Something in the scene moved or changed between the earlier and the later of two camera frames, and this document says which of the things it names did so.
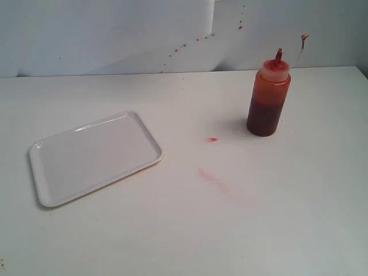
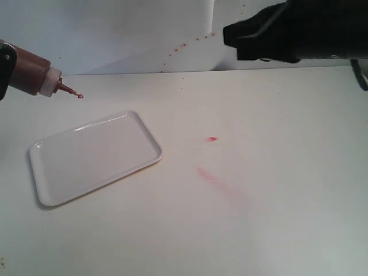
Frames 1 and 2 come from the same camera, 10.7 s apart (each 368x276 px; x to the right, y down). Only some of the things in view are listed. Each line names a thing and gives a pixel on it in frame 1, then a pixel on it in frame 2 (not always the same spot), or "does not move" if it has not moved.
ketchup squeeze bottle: (269, 96) -> (35, 75)
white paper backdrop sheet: (87, 37) does not move
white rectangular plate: (73, 162) does not move
